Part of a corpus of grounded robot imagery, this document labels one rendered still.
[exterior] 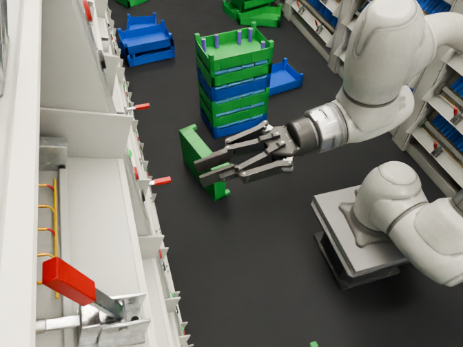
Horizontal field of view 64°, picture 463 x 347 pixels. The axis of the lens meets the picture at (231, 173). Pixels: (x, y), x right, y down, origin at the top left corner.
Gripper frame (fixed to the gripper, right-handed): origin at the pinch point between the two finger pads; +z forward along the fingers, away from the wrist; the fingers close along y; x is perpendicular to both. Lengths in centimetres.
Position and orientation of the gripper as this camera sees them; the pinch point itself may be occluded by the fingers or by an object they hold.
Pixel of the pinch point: (214, 168)
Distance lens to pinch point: 71.9
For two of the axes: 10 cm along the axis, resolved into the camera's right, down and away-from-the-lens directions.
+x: 1.5, 6.0, 7.9
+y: 3.2, 7.2, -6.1
